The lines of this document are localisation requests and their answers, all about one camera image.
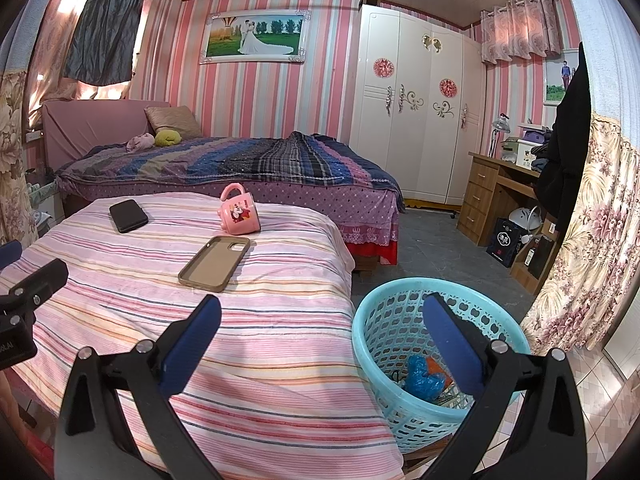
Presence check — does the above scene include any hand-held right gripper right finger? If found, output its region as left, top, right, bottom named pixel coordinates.
left=421, top=292, right=588, bottom=480

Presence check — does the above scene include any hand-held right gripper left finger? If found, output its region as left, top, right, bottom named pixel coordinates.
left=54, top=294, right=223, bottom=480

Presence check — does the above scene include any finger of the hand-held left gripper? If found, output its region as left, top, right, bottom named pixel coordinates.
left=0, top=240, right=23, bottom=272
left=0, top=258, right=69, bottom=321

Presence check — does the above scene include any orange plastic wrapper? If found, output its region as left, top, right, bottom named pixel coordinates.
left=425, top=357, right=456, bottom=386

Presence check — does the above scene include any blue plastic bag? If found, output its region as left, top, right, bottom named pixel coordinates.
left=404, top=355, right=448, bottom=402

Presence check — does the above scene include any blue plastic basket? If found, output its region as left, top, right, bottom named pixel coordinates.
left=351, top=276, right=532, bottom=456

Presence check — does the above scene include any tan phone case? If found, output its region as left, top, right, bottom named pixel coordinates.
left=178, top=236, right=251, bottom=293

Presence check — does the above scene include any black phone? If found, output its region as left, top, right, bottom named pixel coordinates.
left=109, top=199, right=150, bottom=234

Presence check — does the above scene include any black printed box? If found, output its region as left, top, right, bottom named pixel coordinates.
left=486, top=217, right=531, bottom=268

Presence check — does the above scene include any floral beige curtain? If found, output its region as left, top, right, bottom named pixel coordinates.
left=0, top=10, right=46, bottom=246

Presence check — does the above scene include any black flat box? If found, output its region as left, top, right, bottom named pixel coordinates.
left=527, top=235, right=556, bottom=281

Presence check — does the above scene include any pink cartoon mug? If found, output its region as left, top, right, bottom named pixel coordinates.
left=218, top=182, right=262, bottom=234

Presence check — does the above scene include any white round appliance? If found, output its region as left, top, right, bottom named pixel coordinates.
left=507, top=206, right=543, bottom=233

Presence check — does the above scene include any purple headboard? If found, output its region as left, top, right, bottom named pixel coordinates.
left=41, top=100, right=173, bottom=168

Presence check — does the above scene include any wooden desk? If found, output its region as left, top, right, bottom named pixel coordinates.
left=457, top=152, right=561, bottom=296

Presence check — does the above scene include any floral door curtain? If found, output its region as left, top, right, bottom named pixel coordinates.
left=520, top=0, right=640, bottom=356

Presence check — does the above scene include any white wardrobe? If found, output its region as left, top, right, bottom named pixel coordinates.
left=349, top=4, right=488, bottom=207

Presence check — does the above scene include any white storage box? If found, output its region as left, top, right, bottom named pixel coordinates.
left=501, top=139, right=543, bottom=170

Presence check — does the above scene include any brown pillow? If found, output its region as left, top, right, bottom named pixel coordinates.
left=144, top=106, right=203, bottom=138

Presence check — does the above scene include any black hanging coat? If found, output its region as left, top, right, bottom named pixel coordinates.
left=535, top=42, right=593, bottom=233

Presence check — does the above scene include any pink sheer window curtain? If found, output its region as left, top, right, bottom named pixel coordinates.
left=27, top=0, right=101, bottom=126

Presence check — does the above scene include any desk lamp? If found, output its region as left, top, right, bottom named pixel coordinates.
left=489, top=115, right=511, bottom=161

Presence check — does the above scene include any dark window curtain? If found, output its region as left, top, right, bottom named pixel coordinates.
left=60, top=0, right=151, bottom=86

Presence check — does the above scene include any pink valance curtain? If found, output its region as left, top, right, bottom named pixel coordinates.
left=480, top=0, right=563, bottom=63

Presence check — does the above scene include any small framed wall photo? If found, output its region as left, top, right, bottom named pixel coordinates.
left=544, top=50, right=581, bottom=107

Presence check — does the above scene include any large framed wall picture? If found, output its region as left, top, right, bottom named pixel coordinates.
left=199, top=9, right=312, bottom=65

